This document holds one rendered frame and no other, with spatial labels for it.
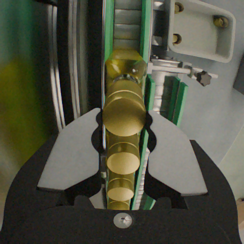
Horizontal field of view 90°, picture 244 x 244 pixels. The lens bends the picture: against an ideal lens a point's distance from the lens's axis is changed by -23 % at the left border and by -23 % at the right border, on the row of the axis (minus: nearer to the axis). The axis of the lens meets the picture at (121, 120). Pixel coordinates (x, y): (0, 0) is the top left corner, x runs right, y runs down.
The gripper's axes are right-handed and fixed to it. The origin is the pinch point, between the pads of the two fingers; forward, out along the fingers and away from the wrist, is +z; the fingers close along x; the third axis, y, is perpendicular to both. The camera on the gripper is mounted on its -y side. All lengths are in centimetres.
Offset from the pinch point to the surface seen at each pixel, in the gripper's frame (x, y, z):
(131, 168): 1.0, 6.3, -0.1
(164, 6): 11.8, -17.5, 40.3
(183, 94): 12.9, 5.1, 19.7
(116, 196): -0.5, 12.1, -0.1
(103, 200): -8, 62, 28
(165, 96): 11.4, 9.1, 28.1
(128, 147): 0.6, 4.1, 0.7
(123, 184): 0.3, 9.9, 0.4
